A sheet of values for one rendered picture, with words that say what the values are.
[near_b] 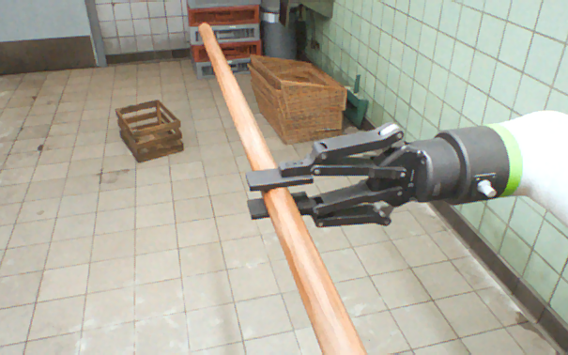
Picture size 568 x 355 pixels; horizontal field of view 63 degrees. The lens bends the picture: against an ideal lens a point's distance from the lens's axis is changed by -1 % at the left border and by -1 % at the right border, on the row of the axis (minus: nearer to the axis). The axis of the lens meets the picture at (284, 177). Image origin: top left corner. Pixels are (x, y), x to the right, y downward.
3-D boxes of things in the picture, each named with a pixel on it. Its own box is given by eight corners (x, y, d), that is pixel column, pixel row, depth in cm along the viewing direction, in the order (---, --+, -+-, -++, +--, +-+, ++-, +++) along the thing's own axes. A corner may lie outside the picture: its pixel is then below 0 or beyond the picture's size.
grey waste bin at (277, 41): (302, 69, 434) (304, 7, 404) (263, 72, 426) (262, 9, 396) (292, 56, 464) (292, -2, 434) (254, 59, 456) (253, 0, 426)
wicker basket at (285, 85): (279, 123, 294) (278, 81, 279) (249, 91, 338) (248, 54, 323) (346, 110, 310) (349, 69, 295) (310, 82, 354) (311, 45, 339)
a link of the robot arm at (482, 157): (454, 171, 64) (468, 110, 59) (507, 222, 55) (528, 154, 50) (414, 177, 63) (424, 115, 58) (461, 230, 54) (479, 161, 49)
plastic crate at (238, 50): (262, 56, 415) (262, 39, 407) (193, 63, 402) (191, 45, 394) (253, 44, 448) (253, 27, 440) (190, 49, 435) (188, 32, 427)
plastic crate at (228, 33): (260, 40, 406) (259, 23, 398) (190, 45, 395) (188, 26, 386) (253, 28, 439) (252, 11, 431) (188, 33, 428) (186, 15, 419)
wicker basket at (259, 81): (274, 131, 297) (273, 90, 283) (247, 99, 342) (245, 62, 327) (343, 119, 312) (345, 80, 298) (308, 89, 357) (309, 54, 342)
